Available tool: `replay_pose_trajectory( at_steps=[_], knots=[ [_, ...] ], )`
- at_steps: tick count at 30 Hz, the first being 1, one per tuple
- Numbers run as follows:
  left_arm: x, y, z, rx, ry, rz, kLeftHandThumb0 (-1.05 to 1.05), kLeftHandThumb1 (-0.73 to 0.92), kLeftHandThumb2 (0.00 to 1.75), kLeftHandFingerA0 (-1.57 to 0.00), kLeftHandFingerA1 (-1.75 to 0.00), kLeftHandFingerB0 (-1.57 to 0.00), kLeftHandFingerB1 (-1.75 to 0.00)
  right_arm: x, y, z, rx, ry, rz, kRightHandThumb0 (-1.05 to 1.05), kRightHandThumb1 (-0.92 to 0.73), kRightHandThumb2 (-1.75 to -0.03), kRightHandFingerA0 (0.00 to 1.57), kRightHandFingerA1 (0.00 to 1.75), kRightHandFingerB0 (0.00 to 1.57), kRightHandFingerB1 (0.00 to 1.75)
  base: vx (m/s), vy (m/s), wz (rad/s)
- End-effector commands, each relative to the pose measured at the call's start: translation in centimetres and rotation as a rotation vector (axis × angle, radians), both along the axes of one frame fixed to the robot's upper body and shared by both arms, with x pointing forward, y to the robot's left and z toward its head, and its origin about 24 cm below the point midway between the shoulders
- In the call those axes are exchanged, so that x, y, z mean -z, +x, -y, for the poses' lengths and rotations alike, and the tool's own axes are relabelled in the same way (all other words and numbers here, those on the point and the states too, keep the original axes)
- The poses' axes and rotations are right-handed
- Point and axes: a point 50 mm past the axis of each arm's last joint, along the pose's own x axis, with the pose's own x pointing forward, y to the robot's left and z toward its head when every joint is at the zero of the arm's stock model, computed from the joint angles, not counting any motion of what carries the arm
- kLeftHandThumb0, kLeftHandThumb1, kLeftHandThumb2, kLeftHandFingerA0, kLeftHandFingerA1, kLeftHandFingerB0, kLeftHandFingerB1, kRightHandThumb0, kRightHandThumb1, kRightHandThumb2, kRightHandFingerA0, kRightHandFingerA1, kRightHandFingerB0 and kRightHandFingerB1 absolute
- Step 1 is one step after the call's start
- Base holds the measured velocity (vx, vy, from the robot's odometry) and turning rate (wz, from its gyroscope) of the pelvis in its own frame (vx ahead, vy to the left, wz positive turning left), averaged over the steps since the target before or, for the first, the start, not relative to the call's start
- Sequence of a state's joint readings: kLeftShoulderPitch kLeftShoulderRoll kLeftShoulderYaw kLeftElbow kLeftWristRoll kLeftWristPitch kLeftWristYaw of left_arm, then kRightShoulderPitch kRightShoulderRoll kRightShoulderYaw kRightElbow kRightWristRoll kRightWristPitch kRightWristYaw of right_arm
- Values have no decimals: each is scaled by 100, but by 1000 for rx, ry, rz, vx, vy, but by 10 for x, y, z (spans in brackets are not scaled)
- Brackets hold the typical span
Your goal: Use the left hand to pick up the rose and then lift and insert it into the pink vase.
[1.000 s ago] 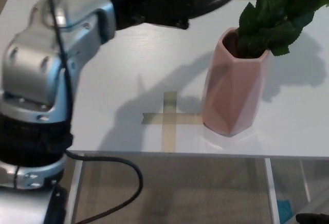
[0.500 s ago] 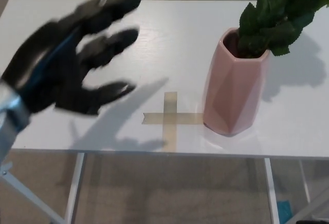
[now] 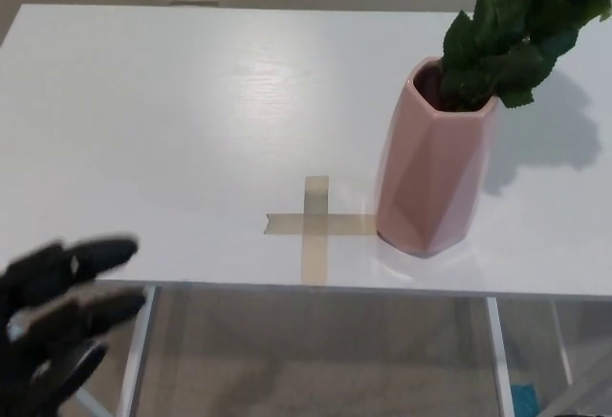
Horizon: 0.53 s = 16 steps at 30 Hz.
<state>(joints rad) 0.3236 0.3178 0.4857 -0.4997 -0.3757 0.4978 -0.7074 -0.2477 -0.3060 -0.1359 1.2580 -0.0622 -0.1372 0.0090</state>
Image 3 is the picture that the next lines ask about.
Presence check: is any white table leg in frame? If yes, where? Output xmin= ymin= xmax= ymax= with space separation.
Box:
xmin=117 ymin=285 xmax=159 ymax=417
xmin=552 ymin=299 xmax=575 ymax=384
xmin=486 ymin=296 xmax=515 ymax=417

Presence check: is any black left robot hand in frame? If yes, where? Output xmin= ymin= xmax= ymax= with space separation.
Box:
xmin=0 ymin=232 xmax=147 ymax=417

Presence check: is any teal floor tape patch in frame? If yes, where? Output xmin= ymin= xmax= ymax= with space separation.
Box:
xmin=510 ymin=381 xmax=539 ymax=417

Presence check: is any short beige tape strip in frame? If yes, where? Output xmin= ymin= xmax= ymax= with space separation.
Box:
xmin=264 ymin=213 xmax=381 ymax=237

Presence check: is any long beige tape strip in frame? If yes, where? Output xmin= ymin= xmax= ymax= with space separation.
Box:
xmin=300 ymin=175 xmax=331 ymax=287

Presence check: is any grey metal stand leg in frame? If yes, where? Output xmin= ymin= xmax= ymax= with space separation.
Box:
xmin=549 ymin=363 xmax=612 ymax=417
xmin=76 ymin=385 xmax=112 ymax=417

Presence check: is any pink artificial rose bouquet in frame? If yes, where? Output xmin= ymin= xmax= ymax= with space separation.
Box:
xmin=439 ymin=0 xmax=612 ymax=113

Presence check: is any pink faceted ceramic vase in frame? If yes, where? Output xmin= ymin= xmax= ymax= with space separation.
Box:
xmin=375 ymin=56 xmax=501 ymax=258

